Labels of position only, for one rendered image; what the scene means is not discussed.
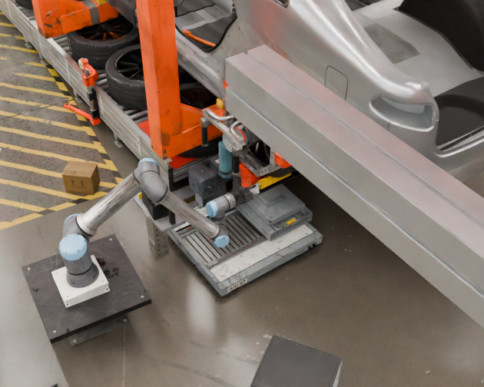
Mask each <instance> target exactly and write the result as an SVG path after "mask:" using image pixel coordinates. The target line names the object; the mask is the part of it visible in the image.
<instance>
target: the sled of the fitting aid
mask: <svg viewBox="0 0 484 387"><path fill-rule="evenodd" d="M236 208H237V209H238V210H239V211H240V212H241V213H242V214H243V215H244V216H245V217H246V218H247V219H248V220H249V221H250V222H251V223H252V224H253V225H254V226H255V227H256V228H257V229H258V230H259V231H260V232H261V233H262V234H263V235H264V236H265V237H266V238H267V239H268V240H269V241H270V242H271V241H273V240H275V239H276V238H278V237H281V236H283V235H284V234H286V233H289V232H290V231H292V230H294V229H296V228H298V227H300V226H302V225H304V224H305V223H308V222H310V221H311V220H312V216H313V212H312V211H311V210H309V209H308V208H307V207H306V206H305V208H304V209H303V210H301V211H299V212H297V213H295V214H293V215H291V216H289V217H287V218H285V219H283V220H281V221H279V222H278V223H275V224H274V225H272V226H269V225H268V224H267V223H266V222H265V221H264V220H263V219H262V218H261V217H260V216H259V215H258V214H257V213H256V212H255V211H254V210H253V209H252V208H251V207H249V206H248V205H247V204H246V203H243V204H241V205H240V206H238V207H236Z"/></svg>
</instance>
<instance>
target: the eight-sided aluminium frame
mask: <svg viewBox="0 0 484 387"><path fill-rule="evenodd" d="M228 115H231V113H229V112H228V111H227V110H226V97H224V98H223V117H224V116H228ZM232 123H234V119H230V120H228V121H224V125H225V126H226V127H227V128H228V129H229V128H230V126H231V125H232ZM274 154H275V151H274V150H273V149H272V148H270V165H269V166H266V167H262V166H261V165H260V164H259V163H258V162H257V161H255V160H254V159H253V158H252V157H251V156H250V155H249V154H248V153H245V154H242V155H240V156H239V161H241V162H242V164H244V165H245V166H246V167H247V168H248V169H249V170H250V171H251V172H253V173H254V175H256V176H257V177H260V176H262V175H264V174H268V173H270V172H271V173H272V172H274V171H275V170H278V169H280V168H281V167H280V166H279V165H278V164H277V163H275V162H274Z"/></svg>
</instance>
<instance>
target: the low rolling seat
mask: <svg viewBox="0 0 484 387"><path fill-rule="evenodd" d="M341 366H342V359H341V358H340V357H339V356H335V355H333V354H330V353H328V352H324V351H321V350H319V349H315V348H312V347H309V346H305V345H303V344H300V343H298V342H294V341H291V340H289V339H285V338H282V337H279V336H275V335H272V337H271V339H270V341H269V343H268V346H267V348H266V350H265V352H264V355H263V357H262V359H261V361H260V364H259V366H258V367H257V371H256V372H255V374H254V377H253V379H252V381H251V383H250V387H337V385H338V382H339V378H340V370H341Z"/></svg>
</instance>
